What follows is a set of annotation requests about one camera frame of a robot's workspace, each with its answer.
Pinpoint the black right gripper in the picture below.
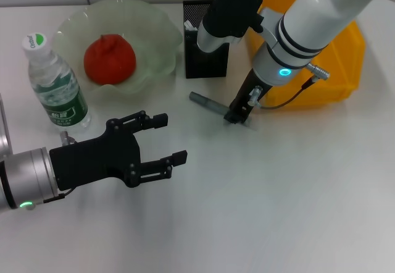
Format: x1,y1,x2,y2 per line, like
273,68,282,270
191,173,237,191
223,68,273,126

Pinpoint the yellow plastic bin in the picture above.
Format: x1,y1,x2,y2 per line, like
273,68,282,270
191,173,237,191
246,0,367,109

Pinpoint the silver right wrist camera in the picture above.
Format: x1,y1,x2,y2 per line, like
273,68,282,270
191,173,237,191
196,0,264,54

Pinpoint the black mesh pen holder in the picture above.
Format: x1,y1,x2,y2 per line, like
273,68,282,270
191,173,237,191
182,0,231,79

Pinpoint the translucent green fruit plate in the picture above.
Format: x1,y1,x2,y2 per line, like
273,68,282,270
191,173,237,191
51,0,183,96

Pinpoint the red tomato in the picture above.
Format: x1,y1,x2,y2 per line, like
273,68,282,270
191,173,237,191
83,34,137,85

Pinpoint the clear green-label water bottle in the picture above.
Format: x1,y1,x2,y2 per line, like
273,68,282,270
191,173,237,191
21,33,92,133

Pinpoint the silver grey pen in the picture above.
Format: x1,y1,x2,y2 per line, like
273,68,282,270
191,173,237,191
188,91,259,131

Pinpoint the left gripper connector cable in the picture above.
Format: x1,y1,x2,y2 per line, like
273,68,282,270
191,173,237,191
43,130,77,205

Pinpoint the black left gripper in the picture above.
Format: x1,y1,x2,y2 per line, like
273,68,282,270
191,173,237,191
48,110,189,193

